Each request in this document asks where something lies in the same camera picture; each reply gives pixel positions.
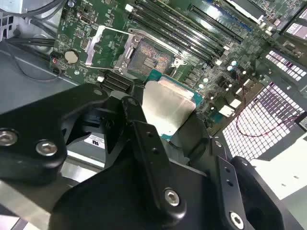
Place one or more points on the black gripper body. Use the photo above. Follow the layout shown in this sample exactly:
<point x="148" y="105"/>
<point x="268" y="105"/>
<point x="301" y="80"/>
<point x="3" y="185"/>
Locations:
<point x="108" y="206"/>

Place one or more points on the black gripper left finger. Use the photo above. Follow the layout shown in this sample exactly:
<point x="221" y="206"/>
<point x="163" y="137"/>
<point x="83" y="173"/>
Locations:
<point x="36" y="119"/>

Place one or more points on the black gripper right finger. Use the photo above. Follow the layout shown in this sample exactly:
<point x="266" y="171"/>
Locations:
<point x="239" y="191"/>

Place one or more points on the metal socket cover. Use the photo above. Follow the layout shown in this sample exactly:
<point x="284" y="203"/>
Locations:
<point x="90" y="49"/>

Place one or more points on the silver-topped CPU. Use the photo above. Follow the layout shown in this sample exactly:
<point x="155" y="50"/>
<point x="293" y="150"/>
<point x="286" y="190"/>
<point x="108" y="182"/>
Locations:
<point x="165" y="107"/>

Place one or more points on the metal locking lever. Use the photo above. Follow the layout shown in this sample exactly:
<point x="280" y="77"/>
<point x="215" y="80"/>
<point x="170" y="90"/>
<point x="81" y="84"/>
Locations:
<point x="139" y="32"/>

